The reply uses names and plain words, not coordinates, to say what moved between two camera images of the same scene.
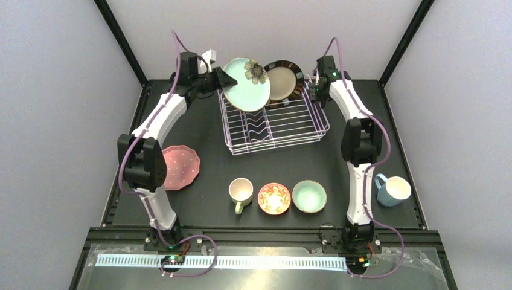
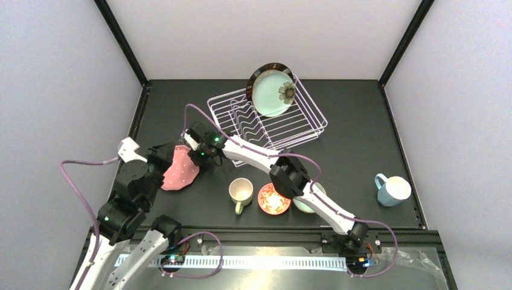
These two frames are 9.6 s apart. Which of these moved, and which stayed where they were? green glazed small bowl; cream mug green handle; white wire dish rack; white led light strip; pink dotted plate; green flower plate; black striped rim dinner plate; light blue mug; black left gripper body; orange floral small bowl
Moved: black left gripper body; white wire dish rack; green flower plate; black striped rim dinner plate
Stayed: cream mug green handle; white led light strip; green glazed small bowl; pink dotted plate; light blue mug; orange floral small bowl
